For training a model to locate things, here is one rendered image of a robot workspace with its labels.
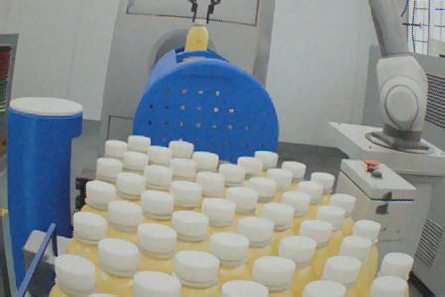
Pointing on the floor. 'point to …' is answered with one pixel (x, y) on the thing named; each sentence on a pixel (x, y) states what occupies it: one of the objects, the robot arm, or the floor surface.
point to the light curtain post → (265, 23)
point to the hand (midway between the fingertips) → (201, 13)
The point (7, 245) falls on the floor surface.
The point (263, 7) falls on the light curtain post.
